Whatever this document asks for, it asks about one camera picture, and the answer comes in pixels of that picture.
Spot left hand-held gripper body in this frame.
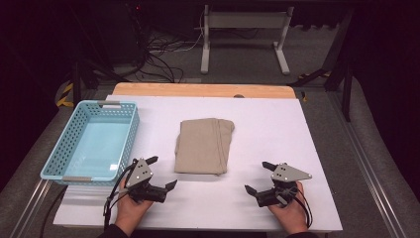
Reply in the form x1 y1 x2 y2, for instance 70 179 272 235
124 158 168 204

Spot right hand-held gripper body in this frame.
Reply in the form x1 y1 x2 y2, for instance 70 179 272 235
255 162 313 208

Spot beige pants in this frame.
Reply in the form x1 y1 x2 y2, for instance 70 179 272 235
173 117 236 177

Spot light blue plastic basket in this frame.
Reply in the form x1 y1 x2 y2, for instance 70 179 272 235
40 99 141 186

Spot person's left hand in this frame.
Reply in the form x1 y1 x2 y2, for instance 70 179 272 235
114 178 155 236

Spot person's right hand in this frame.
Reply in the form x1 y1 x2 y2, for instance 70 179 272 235
267 180 310 236

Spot white board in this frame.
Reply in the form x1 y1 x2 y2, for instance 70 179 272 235
52 94 344 232

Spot wooden table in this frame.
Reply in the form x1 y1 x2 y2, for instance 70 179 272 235
112 82 297 99

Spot yellow black hazard tape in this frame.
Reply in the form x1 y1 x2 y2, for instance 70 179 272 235
297 69 332 81
54 82 75 108

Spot black metal stand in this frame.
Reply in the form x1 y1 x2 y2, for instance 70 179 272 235
290 9 355 123
70 60 100 107

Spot white metal stand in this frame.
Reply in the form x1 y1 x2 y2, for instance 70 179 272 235
199 4 295 75

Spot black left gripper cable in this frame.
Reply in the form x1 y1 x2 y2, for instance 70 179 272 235
102 158 139 231

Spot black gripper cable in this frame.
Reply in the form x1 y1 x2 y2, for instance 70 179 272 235
102 158 139 231
294 188 314 230

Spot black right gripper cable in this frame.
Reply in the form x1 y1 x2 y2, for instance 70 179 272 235
294 188 314 230

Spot aluminium rail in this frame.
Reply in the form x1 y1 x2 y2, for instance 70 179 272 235
330 92 408 238
9 178 53 238

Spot tangle of black floor cables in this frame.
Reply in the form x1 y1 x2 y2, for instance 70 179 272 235
130 31 186 83

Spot white floor cable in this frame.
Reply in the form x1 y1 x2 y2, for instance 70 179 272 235
148 9 206 54

